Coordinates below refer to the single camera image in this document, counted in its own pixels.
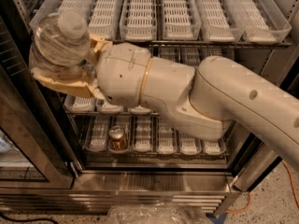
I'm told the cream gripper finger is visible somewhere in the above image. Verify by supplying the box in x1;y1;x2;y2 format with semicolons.
31;67;104;99
88;34;113;63

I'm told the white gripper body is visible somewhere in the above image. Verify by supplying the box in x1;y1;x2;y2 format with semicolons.
96;43;151;107

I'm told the clear plastic water bottle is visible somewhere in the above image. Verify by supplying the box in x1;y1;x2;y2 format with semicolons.
29;10;90;80

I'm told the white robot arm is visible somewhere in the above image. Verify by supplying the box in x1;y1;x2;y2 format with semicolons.
30;35;299;167

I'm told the stainless steel fridge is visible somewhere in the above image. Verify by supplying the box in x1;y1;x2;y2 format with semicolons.
0;0;298;215

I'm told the glass fridge door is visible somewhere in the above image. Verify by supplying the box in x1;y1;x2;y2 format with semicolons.
0;17;73;189

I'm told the gold drink can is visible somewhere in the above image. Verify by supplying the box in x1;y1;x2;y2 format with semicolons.
108;126;128;152

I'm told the clear plastic bag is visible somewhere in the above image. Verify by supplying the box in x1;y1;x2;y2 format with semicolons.
107;204;213;224

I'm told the black cable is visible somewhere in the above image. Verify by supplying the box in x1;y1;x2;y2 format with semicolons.
0;213;60;224

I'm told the orange power cable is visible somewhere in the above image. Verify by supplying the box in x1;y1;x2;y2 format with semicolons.
225;160;299;215

